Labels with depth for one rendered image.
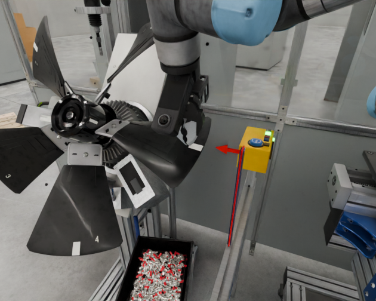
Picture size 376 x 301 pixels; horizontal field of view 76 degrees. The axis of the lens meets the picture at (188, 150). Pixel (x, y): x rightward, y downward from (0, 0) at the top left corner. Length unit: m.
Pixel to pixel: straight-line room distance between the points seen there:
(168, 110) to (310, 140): 1.00
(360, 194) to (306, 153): 0.52
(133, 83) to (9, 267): 1.54
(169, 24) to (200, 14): 0.07
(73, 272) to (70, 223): 1.19
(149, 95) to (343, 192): 0.72
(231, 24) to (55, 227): 0.60
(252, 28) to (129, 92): 0.72
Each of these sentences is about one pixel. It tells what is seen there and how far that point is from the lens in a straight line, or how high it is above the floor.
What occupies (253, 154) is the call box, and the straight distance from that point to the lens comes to 0.81.
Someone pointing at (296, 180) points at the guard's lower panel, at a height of 0.64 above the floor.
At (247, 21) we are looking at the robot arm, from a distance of 0.29.
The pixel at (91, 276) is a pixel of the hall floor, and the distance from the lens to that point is 1.81.
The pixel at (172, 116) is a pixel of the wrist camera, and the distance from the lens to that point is 0.41.
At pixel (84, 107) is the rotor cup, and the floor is 1.24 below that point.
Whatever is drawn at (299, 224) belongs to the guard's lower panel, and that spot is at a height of 0.32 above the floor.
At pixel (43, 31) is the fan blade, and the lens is 0.91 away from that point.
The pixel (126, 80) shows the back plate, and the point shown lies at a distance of 1.00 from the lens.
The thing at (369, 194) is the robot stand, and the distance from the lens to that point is 0.92.
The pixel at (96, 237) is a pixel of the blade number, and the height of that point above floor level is 0.95.
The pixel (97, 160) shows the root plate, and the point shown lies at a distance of 0.72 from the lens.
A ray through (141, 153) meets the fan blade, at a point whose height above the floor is 1.17.
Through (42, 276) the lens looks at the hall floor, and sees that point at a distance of 1.94.
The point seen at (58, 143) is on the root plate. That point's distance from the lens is 0.81.
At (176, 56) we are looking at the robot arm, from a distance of 0.41.
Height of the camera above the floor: 1.47
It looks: 32 degrees down
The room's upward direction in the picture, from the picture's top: straight up
